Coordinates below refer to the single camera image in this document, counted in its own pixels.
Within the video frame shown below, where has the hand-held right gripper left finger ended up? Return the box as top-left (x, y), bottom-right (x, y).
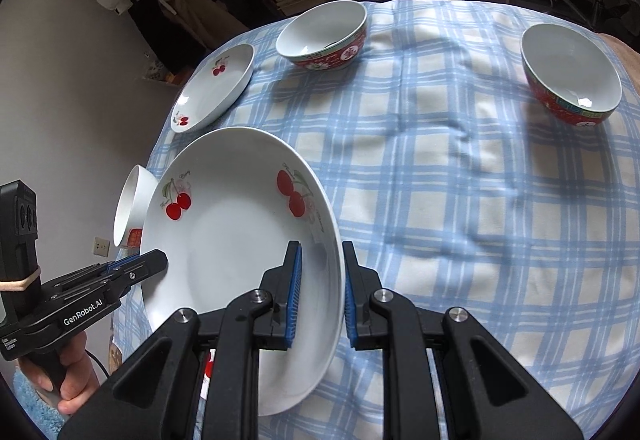
top-left (57, 240), bottom-right (306, 440)

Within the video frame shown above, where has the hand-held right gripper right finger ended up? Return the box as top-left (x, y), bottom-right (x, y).
top-left (341, 240), bottom-right (586, 440)

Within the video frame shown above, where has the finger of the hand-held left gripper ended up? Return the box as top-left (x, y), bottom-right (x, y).
top-left (102, 249), bottom-right (169, 297)
top-left (90, 253), bottom-right (149, 277)

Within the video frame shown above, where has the small white bowl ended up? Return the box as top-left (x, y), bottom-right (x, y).
top-left (112, 165), bottom-right (161, 248)

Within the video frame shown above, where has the large cherry print plate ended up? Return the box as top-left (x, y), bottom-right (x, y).
top-left (140, 127), bottom-right (346, 417)

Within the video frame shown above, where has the small cherry print plate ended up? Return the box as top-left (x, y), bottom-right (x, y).
top-left (170, 43), bottom-right (256, 133)

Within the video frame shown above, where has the red patterned bowl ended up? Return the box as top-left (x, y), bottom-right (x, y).
top-left (276, 0), bottom-right (369, 71)

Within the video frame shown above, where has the white ceramic bowl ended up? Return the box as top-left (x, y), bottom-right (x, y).
top-left (520, 24), bottom-right (623, 127)

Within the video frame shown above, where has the person's left hand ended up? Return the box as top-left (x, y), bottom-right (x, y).
top-left (20, 327), bottom-right (103, 416)

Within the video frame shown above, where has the blue plaid blanket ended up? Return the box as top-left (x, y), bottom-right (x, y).
top-left (110, 0), bottom-right (640, 440)

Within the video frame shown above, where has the tan coat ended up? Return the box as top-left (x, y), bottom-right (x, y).
top-left (159, 0), bottom-right (251, 52)

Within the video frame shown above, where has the tan blanket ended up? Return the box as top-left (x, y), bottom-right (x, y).
top-left (597, 33), bottom-right (640, 96)

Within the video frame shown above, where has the black cable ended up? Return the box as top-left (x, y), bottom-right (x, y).
top-left (84, 349), bottom-right (115, 380)

